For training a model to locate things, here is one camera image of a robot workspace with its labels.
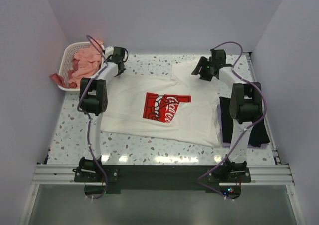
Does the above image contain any white t-shirt red print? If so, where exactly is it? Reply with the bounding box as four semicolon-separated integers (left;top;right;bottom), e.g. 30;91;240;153
101;60;221;147

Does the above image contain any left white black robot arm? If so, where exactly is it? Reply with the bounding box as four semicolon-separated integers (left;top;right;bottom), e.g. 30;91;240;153
73;47;129;182

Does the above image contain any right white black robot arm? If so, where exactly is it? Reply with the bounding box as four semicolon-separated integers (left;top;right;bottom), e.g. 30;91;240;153
192;48;266;182

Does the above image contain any pink crumpled t-shirt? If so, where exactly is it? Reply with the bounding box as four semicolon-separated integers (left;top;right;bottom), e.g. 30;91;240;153
67;40;103;89

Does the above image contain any white plastic laundry basket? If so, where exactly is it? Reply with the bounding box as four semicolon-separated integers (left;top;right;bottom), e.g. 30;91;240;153
57;42;113;94

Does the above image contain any folded lavender t-shirt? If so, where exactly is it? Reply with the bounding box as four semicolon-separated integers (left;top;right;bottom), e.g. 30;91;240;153
216;104;269;150

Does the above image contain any folded black t-shirt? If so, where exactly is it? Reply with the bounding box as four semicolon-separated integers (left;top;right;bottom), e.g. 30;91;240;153
219;96;270;148

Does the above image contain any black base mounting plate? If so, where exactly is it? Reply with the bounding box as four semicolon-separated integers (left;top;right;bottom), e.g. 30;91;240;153
73;165;252;199

